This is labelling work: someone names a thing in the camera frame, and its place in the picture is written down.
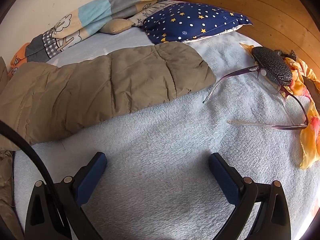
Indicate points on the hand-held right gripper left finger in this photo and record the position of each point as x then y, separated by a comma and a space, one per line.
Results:
91, 180

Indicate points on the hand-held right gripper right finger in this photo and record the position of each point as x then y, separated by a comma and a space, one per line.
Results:
225, 180

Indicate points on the brown padded jacket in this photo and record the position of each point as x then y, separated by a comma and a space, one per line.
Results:
100, 85

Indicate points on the light blue bed sheet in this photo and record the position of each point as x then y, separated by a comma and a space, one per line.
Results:
162, 142

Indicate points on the yellow orange floral scarf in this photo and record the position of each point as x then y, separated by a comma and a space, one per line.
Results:
310, 140

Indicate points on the dark patterned glasses case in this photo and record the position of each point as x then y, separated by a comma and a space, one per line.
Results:
272, 60

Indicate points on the dark hair clip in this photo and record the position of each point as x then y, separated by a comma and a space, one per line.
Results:
287, 54

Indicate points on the beige cushion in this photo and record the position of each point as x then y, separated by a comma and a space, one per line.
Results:
115, 26

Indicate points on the navy star print pillow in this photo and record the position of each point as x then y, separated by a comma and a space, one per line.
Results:
195, 22

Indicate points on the patchwork printed quilt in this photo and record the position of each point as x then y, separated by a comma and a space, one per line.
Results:
95, 12

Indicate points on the white printed pillow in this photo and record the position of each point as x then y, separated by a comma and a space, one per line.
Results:
147, 15

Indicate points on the wooden headboard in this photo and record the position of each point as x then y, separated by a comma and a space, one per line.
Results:
262, 5

